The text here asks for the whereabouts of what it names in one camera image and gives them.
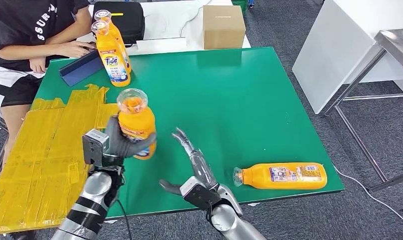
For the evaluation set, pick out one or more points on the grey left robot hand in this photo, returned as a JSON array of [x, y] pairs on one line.
[[117, 145]]

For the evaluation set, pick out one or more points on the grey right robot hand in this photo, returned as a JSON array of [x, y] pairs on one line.
[[201, 165]]

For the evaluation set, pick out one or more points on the orange detergent bottle clear cap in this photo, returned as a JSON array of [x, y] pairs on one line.
[[117, 33], [137, 122], [259, 179], [113, 66]]

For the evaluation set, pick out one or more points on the blue tablet cover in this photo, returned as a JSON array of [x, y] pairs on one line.
[[80, 69]]

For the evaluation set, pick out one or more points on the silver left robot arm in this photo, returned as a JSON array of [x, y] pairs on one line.
[[89, 202]]

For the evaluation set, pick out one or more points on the yellow taped cardboard mat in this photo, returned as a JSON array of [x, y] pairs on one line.
[[32, 172]]

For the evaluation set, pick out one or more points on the person's right hand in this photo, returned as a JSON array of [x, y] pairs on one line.
[[74, 49]]

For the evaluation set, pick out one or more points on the person's hand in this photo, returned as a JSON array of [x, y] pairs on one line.
[[38, 64], [74, 49]]

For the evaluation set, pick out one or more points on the person's left hand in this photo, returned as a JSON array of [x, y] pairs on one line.
[[38, 64]]

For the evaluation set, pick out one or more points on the black zip case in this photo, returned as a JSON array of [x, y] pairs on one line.
[[132, 23]]

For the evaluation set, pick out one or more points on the white table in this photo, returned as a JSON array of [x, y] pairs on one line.
[[168, 21]]

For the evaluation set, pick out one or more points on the brown cardboard box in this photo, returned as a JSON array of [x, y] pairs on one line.
[[223, 29]]

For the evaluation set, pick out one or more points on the person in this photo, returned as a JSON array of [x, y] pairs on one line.
[[16, 26]]

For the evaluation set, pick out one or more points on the green crate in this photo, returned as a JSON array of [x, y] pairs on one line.
[[240, 4]]

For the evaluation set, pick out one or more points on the steel table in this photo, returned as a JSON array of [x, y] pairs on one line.
[[397, 43]]

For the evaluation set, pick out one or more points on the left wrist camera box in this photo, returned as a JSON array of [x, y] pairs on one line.
[[94, 147]]

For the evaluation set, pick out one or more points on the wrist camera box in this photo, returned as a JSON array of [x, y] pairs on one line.
[[200, 195], [94, 147]]

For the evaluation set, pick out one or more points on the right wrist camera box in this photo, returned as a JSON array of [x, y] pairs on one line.
[[200, 195]]

